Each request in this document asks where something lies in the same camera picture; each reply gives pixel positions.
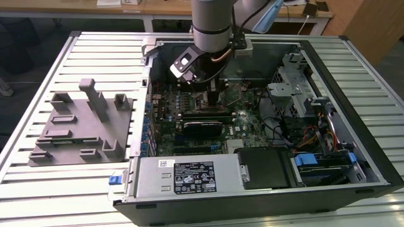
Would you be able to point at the wooden cabinet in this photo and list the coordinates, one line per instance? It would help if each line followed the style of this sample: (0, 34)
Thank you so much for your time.
(372, 28)

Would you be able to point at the blue case latch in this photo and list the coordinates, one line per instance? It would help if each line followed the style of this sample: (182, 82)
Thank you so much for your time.
(114, 180)

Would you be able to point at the black graphics card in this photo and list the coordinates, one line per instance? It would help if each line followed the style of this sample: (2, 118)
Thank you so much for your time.
(201, 130)

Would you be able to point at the CPU socket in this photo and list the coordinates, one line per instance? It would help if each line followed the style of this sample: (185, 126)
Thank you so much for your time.
(200, 110)

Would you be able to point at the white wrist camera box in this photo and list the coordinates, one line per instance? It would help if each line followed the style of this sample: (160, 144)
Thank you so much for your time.
(244, 53)

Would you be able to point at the metal drive cage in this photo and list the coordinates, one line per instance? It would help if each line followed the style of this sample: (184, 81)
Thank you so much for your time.
(284, 91)

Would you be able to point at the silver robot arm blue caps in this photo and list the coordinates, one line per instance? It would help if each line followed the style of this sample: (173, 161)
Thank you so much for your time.
(210, 23)

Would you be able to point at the black RAM stick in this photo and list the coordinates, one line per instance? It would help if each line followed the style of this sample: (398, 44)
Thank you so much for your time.
(208, 120)

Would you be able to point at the green motherboard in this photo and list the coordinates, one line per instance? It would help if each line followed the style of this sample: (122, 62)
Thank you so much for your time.
(249, 132)

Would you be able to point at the white wrist camera black face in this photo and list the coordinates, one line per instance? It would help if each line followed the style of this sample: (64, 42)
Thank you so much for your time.
(184, 63)

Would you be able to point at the black flat device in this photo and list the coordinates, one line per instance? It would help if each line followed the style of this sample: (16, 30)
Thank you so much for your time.
(322, 6)

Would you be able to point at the wooden desk white legs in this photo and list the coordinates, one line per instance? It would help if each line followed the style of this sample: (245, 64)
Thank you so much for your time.
(113, 10)

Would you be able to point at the silver power supply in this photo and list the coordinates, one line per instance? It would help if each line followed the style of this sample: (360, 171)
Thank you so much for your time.
(150, 175)

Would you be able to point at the silver chipset heatsink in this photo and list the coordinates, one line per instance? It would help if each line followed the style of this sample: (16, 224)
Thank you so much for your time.
(234, 144)

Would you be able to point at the grey parts rack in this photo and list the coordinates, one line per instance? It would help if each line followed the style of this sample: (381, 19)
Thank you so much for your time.
(85, 123)

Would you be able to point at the black open PC case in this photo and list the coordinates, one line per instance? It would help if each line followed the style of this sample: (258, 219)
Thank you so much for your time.
(220, 208)

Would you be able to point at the white box black print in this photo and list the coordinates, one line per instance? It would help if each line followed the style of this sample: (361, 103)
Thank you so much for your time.
(130, 2)

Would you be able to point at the hard disk in blue carrier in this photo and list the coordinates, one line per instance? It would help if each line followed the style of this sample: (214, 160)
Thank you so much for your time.
(304, 162)

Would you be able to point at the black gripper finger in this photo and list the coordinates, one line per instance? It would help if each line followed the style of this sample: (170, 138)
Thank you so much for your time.
(208, 94)
(216, 94)

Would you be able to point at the black plastic cover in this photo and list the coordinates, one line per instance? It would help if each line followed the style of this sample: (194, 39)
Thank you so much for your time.
(264, 168)

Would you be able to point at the black phone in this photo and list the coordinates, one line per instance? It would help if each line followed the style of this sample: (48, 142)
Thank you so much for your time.
(310, 10)

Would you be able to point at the green RAM stick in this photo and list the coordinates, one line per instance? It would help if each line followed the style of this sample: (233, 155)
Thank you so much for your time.
(66, 141)

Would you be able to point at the white furniture foot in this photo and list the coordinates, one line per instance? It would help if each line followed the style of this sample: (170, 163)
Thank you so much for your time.
(5, 89)

